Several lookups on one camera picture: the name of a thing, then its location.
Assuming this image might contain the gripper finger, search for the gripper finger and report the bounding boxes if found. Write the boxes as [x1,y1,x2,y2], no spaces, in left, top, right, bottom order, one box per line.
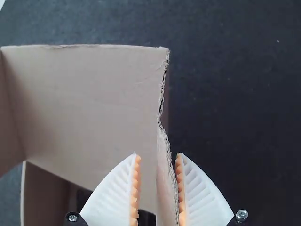
[175,152,249,226]
[64,152,142,226]

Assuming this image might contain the cardboard box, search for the cardboard box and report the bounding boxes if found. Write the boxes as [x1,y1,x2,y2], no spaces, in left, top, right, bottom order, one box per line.
[0,44,181,226]

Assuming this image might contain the black mat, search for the black mat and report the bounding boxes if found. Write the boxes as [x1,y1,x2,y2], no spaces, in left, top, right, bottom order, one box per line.
[0,0,301,226]

